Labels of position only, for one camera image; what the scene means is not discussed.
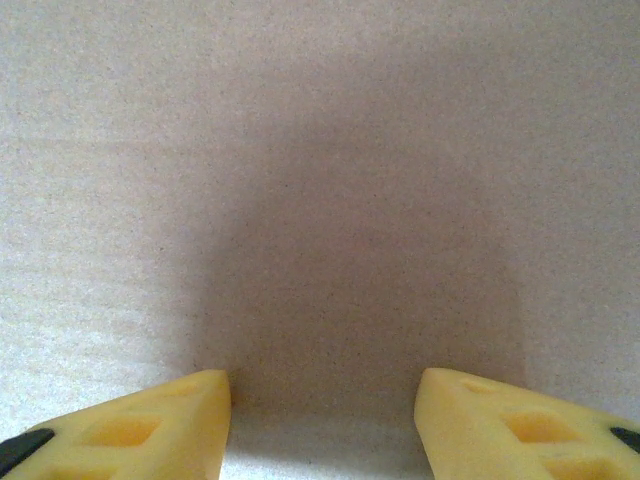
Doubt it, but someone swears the brown cardboard box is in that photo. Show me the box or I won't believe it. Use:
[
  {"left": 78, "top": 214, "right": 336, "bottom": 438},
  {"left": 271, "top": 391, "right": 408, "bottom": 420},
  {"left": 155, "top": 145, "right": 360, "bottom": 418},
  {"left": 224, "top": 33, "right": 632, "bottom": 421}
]
[{"left": 0, "top": 0, "right": 640, "bottom": 480}]

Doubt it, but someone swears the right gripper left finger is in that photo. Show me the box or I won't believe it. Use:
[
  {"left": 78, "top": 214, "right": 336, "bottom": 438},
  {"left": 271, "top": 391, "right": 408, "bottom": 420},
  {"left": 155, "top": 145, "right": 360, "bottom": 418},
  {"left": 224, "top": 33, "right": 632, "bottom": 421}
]
[{"left": 0, "top": 368, "right": 234, "bottom": 480}]

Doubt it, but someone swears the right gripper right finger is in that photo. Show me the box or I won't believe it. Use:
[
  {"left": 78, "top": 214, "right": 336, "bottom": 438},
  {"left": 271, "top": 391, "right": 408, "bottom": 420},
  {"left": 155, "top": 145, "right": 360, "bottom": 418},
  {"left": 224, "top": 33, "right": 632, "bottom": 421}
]
[{"left": 413, "top": 367, "right": 640, "bottom": 480}]

